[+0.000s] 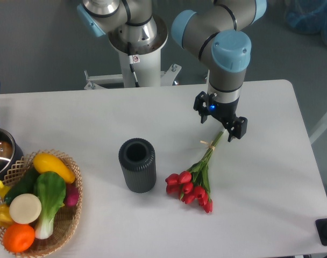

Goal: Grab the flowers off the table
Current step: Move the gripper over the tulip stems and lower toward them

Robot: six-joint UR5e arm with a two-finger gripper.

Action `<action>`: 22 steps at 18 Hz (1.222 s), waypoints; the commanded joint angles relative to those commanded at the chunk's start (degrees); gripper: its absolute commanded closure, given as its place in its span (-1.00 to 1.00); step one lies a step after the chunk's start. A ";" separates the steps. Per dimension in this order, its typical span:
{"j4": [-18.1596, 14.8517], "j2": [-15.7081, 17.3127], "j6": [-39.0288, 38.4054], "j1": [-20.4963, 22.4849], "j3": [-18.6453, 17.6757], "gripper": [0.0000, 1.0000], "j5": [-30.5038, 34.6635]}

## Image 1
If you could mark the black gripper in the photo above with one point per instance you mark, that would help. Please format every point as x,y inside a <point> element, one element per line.
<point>206,105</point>

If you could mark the red tulip bouquet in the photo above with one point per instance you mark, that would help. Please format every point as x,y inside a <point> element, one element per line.
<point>193,183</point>

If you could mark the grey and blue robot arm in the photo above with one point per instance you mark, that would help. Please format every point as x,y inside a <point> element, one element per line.
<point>215,38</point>

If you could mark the dark grey ribbed vase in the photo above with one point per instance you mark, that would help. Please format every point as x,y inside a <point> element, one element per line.
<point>137,160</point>

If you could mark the blue plastic bag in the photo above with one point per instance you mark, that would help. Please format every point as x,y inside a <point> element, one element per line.
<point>307,17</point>

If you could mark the black device at table edge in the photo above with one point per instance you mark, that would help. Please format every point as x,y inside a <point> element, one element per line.
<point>321,225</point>

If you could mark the purple radish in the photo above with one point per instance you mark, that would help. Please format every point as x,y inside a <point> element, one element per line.
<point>72,195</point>

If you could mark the yellow squash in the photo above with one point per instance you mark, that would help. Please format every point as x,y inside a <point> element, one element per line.
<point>44,162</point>

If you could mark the green bok choy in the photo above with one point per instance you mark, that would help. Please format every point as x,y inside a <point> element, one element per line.
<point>50,188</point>

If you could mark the woven wicker basket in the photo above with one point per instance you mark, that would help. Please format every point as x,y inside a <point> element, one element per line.
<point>66,219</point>

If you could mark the dark green cucumber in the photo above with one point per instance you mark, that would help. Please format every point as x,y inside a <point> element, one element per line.
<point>23,186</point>

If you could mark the cream round disc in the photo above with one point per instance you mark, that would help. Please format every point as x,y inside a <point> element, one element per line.
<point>25,208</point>

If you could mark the small yellow banana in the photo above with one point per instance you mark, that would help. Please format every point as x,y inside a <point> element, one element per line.
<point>4,189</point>

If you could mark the orange fruit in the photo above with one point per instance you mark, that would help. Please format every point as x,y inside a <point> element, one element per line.
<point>18,238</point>

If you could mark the yellow bell pepper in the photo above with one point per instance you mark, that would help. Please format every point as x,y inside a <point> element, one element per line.
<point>5,218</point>

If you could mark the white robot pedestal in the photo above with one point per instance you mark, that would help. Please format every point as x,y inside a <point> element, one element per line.
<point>139,51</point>

